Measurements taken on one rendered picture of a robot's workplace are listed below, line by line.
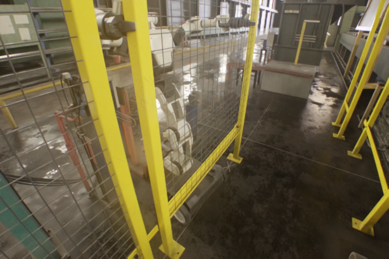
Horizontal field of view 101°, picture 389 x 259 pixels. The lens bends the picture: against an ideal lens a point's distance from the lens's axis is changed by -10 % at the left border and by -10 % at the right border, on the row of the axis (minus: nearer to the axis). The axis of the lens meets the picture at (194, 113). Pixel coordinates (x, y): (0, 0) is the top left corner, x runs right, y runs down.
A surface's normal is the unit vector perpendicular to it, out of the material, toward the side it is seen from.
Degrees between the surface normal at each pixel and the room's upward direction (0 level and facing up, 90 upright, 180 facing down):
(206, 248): 0
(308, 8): 90
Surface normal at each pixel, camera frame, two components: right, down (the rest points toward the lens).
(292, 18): -0.55, 0.39
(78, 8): 0.83, 0.25
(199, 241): 0.00, -0.88
